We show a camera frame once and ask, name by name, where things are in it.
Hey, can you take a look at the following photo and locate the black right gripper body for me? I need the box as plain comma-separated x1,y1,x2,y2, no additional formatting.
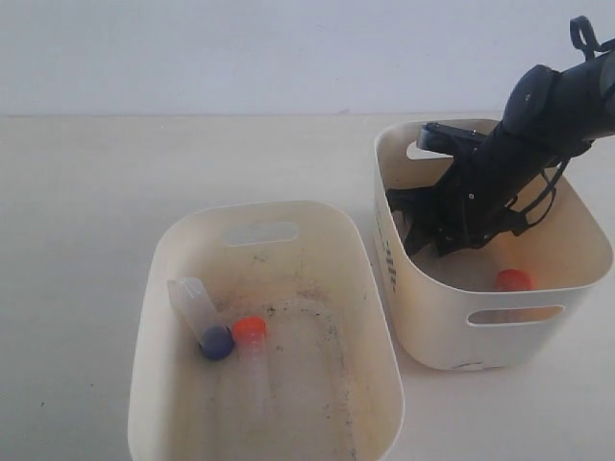
434,122,560,249

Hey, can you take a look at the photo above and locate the blue capped clear tube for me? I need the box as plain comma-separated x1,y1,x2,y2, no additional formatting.
167,278,234,361

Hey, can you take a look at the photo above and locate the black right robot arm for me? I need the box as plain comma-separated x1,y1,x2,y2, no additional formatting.
386,54,614,256

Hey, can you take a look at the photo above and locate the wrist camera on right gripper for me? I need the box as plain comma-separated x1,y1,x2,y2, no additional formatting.
416,122,487,158

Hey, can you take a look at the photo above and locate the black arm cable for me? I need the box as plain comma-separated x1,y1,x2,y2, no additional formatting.
508,14,615,227

